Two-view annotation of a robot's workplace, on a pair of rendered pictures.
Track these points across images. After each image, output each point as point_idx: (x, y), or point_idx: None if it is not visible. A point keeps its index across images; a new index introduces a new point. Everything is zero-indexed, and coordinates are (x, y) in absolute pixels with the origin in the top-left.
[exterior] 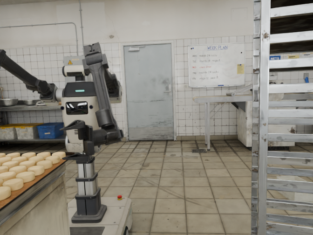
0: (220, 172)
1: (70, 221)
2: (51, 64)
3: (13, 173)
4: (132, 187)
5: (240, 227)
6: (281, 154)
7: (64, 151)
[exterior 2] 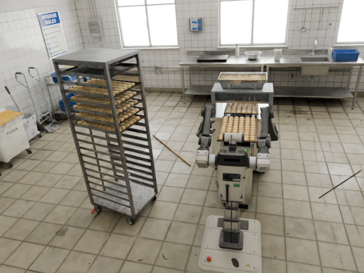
0: None
1: (245, 235)
2: None
3: (227, 128)
4: None
5: (108, 265)
6: (115, 163)
7: None
